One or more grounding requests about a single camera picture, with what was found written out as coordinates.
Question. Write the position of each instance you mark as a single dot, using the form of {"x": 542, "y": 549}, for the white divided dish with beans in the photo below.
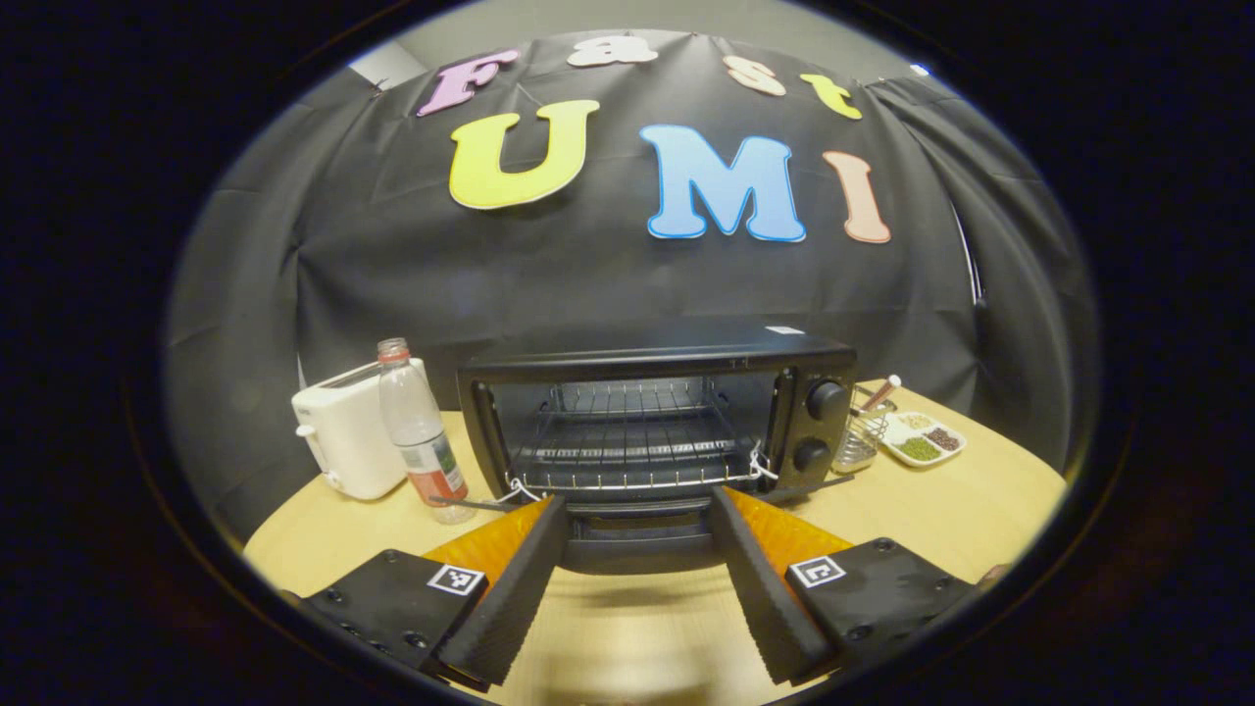
{"x": 922, "y": 449}

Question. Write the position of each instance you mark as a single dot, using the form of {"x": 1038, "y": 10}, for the white toaster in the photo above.
{"x": 343, "y": 441}

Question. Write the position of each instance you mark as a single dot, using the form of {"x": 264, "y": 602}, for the black electric oven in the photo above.
{"x": 667, "y": 353}

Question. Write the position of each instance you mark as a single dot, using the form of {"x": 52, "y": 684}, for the black backdrop cloth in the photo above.
{"x": 588, "y": 275}

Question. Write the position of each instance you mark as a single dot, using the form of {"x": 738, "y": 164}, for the brown stick with white tip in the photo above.
{"x": 882, "y": 390}

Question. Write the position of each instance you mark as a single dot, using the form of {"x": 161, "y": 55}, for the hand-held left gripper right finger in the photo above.
{"x": 760, "y": 598}

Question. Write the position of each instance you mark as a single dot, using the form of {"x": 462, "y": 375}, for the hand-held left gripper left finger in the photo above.
{"x": 510, "y": 608}

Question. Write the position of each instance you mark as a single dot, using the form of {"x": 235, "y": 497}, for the clear plastic bottle red label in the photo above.
{"x": 417, "y": 422}

